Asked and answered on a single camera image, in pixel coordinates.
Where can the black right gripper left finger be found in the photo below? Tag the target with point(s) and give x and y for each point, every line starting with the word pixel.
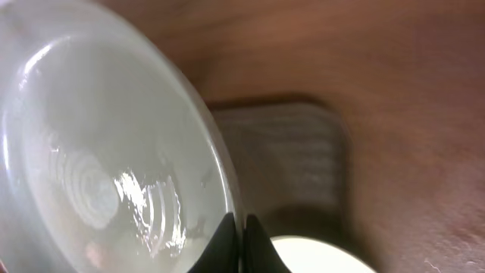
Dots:
pixel 221 255

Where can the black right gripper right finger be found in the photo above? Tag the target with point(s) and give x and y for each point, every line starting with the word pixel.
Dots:
pixel 259 254

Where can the white plate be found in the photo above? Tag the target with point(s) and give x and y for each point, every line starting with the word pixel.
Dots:
pixel 307 255
pixel 110 160

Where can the white plate top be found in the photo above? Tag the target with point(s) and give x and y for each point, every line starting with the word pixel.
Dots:
pixel 110 160

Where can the large dark brown tray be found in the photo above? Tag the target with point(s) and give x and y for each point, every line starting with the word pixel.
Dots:
pixel 291 158

